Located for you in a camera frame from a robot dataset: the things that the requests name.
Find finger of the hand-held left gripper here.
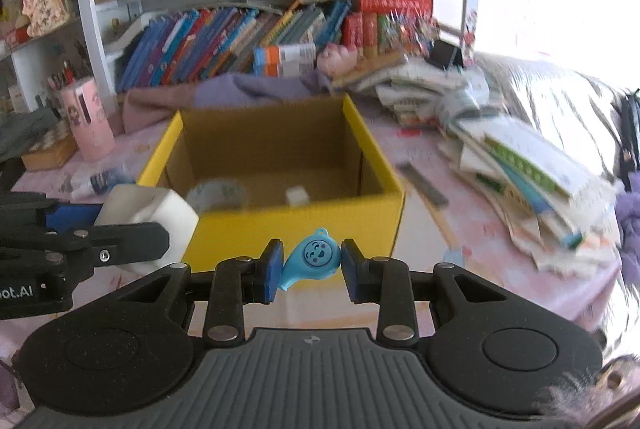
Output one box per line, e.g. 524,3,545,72
0,190,105,235
0,221,170,270

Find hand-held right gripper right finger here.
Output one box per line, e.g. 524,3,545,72
342,239,546,344

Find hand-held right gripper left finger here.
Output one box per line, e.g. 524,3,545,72
75,239,285,342

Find white rounded block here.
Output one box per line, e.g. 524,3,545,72
94,184,200,276

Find blue whistle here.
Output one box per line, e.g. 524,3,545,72
278,228,343,292

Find yellow cardboard box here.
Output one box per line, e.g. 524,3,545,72
137,93,406,272

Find yellow tape roll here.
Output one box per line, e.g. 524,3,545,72
186,179,249,212

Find pink cylindrical container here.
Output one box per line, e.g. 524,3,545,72
60,76,116,161

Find clear glue bottle blue label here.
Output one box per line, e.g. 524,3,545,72
70,166,136,200

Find pink checked tablecloth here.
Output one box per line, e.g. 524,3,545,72
0,109,626,410

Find grey cloth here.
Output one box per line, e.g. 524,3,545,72
0,109,58,162

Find grey ruler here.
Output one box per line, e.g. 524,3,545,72
397,163,451,210

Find pink cloth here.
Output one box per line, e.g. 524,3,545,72
120,79,201,134

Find purple cloth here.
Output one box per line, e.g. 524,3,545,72
192,71,331,110

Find pile of papers and booklets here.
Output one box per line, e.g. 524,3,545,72
330,54,618,272

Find orange and white carton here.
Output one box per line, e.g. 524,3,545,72
254,61,317,78
252,43,317,64

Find pink pig toy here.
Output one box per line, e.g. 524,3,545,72
316,44,361,74

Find long row of leaning books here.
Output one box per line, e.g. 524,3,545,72
117,1,353,92

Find black phone stand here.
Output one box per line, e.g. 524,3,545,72
430,40,463,70

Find red standing books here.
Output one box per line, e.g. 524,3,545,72
342,11,381,57

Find colourful decoration bundle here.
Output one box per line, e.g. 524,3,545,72
377,11,441,54

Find grey quilted blanket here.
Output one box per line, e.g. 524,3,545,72
475,51,640,190

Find thick red book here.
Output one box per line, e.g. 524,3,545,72
350,0,433,13

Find purple jacket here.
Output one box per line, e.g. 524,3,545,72
615,191,640,250

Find black backpack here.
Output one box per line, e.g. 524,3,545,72
612,91,640,190

